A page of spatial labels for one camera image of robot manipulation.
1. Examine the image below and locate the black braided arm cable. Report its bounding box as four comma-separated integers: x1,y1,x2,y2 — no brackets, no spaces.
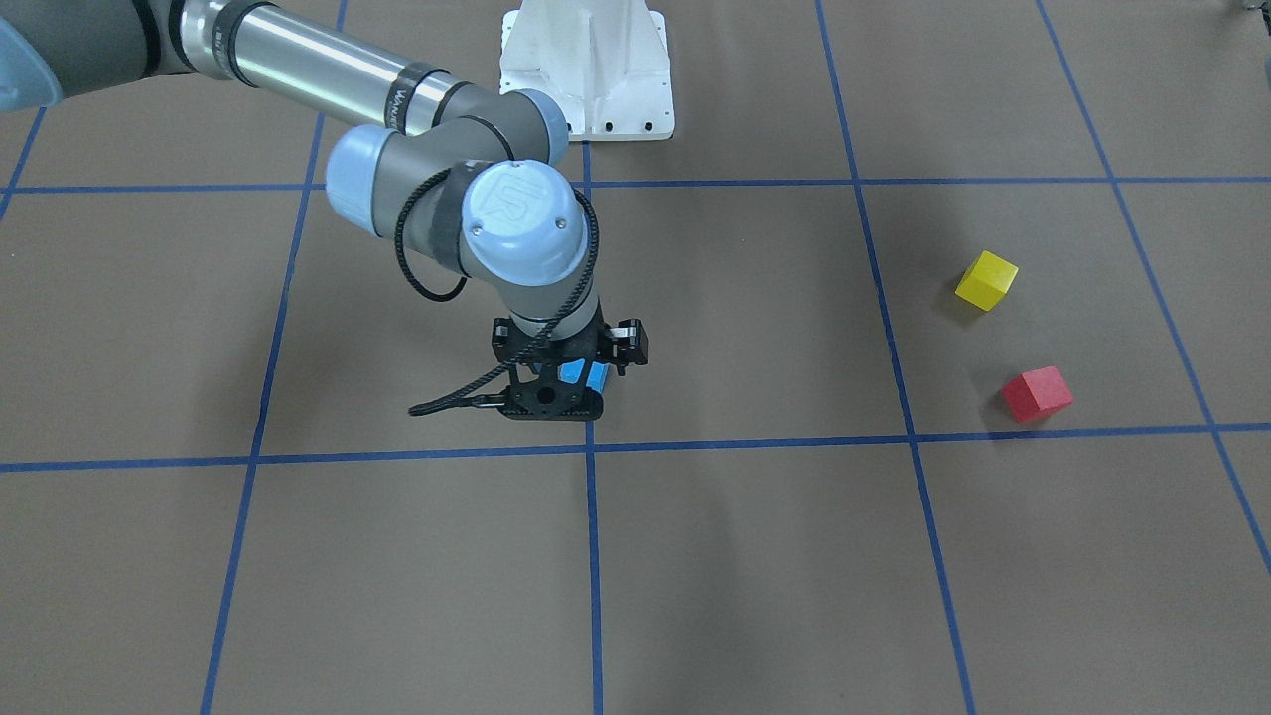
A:
394,164,602,418

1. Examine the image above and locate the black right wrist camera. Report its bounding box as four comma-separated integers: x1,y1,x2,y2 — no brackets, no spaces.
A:
496,380,605,422

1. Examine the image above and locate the yellow block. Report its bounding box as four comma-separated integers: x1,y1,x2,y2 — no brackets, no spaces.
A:
955,250,1021,312

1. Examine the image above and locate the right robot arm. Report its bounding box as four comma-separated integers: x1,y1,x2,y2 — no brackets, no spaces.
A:
3,1,648,389

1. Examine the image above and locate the blue block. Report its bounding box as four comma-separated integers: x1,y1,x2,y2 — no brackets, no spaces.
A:
557,359,610,392

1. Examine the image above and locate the red block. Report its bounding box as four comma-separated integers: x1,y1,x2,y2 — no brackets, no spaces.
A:
1000,364,1074,424

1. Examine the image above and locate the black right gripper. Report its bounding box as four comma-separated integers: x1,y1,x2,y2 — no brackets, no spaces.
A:
492,316,649,376

